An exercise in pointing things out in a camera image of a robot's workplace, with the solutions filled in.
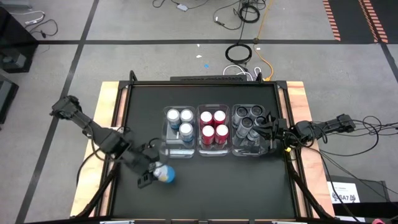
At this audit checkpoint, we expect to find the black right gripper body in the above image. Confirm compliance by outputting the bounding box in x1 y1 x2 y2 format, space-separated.
267 117 290 147

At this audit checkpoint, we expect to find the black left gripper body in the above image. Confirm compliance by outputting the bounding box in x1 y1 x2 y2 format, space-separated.
119 144 159 178

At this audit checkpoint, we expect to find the grey and white soda can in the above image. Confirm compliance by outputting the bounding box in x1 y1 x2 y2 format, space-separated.
248 105 264 121
248 115 267 141
233 106 249 125
238 117 254 139

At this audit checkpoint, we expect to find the white and blue soda can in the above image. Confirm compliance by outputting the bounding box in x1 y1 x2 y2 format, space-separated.
180 108 195 124
152 161 177 184
179 122 194 144
167 108 182 130

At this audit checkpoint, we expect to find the clear plastic bin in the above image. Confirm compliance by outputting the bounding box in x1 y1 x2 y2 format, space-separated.
231 103 276 157
159 105 197 159
195 104 231 157

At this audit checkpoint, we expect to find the red Fanta soda can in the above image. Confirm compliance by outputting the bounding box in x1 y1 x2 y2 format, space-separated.
201 124 216 146
199 111 214 128
215 124 229 145
213 110 227 127

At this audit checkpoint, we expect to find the light wooden table board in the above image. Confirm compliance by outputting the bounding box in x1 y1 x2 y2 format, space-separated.
70 80 336 218

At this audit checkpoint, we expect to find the black perforated metal box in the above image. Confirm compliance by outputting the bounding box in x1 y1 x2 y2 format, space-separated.
170 75 248 82

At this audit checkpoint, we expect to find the white paper sign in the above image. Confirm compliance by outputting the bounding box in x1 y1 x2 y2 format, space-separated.
326 181 361 205

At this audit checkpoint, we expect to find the black box with sign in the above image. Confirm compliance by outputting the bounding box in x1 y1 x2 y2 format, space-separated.
325 175 391 218

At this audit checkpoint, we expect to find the black mat with orange stripes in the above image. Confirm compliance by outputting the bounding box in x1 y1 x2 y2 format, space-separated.
322 0 398 44

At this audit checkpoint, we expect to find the black floor box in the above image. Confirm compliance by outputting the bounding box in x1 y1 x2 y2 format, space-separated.
0 74 19 124

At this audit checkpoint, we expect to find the black cabinet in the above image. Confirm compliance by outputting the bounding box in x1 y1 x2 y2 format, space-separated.
0 6 39 74

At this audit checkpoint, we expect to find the black braided cable sleeve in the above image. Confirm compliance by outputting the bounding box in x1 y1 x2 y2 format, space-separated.
287 169 336 220
74 145 123 218

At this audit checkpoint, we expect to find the orange cable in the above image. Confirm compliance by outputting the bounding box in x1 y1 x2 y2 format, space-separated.
253 0 275 82

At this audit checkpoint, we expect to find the black metal table frame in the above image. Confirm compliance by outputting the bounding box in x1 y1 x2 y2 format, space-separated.
107 70 307 224

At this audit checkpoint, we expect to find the coiled black cable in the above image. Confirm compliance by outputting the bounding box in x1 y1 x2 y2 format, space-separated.
238 4 261 24
224 43 253 65

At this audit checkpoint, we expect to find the thin black cable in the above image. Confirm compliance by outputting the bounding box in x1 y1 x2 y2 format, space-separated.
213 0 246 31
24 19 59 39

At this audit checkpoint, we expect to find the black cable bundle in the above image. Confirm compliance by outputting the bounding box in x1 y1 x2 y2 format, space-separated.
310 113 398 156

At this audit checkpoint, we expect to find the white cable with plug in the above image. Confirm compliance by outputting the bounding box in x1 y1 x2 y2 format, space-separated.
11 10 46 26

